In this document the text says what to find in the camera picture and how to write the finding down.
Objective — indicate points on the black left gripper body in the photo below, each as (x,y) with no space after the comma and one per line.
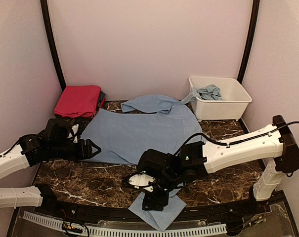
(60,151)

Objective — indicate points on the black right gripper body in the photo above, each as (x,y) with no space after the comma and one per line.
(152,201)

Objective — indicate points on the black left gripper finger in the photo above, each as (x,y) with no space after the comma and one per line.
(93,146)
(92,154)

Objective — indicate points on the light blue button shirt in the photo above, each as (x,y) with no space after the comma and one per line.
(147,122)

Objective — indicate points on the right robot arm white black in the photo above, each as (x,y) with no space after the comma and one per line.
(200,155)

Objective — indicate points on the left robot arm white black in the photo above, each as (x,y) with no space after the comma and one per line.
(29,151)

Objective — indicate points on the folded pink red garment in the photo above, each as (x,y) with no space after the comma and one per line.
(78,101)

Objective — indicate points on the folded red garment underneath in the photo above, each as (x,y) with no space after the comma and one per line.
(99,105)

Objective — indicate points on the folded dark blue garment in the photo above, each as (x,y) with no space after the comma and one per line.
(101,97)

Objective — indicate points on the white plastic bin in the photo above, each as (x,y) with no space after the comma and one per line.
(232,106)

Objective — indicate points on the crumpled blue cloth in bin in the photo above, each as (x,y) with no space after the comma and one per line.
(210,92)

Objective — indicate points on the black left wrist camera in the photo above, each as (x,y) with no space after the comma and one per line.
(59,131)

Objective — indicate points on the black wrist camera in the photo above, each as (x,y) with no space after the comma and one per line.
(155,163)
(59,131)

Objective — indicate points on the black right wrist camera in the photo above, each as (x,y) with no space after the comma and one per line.
(155,163)

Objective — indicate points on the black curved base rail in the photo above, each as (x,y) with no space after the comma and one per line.
(93,214)

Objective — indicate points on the white slotted cable duct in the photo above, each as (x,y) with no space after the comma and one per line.
(94,231)

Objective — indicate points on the left black frame post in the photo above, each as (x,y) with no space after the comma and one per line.
(52,44)

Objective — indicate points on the black frame post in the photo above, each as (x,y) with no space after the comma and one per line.
(52,44)
(249,40)

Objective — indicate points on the right black frame post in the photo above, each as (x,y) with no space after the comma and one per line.
(249,40)

